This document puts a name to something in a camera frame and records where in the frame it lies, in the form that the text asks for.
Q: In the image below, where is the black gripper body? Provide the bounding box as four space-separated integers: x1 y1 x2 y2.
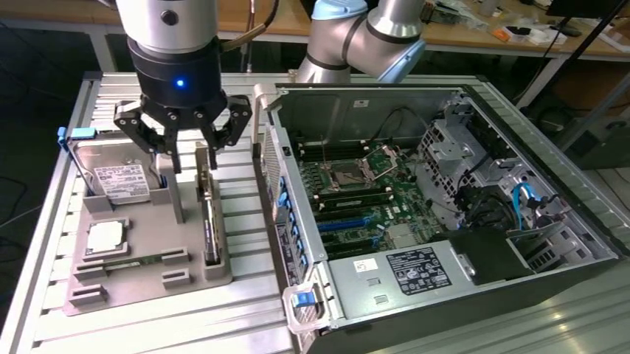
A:
125 35 228 130

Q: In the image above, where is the black graphics card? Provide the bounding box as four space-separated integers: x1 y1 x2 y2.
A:
193 141 228 267

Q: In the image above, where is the blue disk caddy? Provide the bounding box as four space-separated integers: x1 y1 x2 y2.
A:
55 126 170 196

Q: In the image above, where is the silver hard disk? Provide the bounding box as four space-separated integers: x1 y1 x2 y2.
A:
67 138 162 204

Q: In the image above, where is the CPU socket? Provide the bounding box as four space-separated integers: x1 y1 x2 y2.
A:
324 161 368 187

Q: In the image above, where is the wooden workbench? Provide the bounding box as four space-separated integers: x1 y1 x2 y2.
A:
421 0 630 108
0 0 316 73

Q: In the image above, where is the grey parts rack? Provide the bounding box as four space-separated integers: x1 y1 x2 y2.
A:
61 153 234 317

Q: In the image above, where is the silver CPU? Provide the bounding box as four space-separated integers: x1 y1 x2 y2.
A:
85 221 125 255

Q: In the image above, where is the metal socket cover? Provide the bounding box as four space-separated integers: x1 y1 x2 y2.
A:
360 145 400 174

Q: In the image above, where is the installed dark RAM stick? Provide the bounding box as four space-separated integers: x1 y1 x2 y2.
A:
317 190 392 213

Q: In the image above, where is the green loose RAM stick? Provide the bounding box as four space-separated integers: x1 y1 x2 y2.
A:
79 255 164 273

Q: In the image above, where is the green motherboard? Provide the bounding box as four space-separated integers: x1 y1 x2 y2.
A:
293 139 447 260

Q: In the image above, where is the grey metal disk bay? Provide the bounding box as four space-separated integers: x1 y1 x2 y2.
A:
416 105 520 209

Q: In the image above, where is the silver chipset heat sink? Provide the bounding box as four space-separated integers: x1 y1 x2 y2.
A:
384 224 425 249

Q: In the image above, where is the blue case latch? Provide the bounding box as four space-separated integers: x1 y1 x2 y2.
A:
289 291 316 308

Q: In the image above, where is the pile of circuit boards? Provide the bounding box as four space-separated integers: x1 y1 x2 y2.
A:
425 0 476 26

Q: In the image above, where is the grey power supply unit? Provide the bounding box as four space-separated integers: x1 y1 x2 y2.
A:
325 240 477 321

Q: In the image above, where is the white and orange parts box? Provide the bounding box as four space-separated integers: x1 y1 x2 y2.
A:
493 25 561 46

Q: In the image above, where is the black plastic air shroud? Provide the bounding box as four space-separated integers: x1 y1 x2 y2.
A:
448 227 536 285

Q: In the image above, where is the open black PC case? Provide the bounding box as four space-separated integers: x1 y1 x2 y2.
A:
249 83 630 354

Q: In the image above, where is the dark grey machine housing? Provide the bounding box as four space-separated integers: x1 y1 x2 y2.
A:
564 117 630 170

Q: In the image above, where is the black monitor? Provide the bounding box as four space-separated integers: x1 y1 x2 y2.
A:
544 0 630 38

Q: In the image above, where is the thin hanging cable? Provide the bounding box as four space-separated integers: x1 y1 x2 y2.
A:
242 0 256 73

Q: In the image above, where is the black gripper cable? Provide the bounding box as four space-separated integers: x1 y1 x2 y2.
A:
218 0 281 52

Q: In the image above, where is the blue SATA wire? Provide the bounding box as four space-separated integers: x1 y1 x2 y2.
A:
509 182 537 232

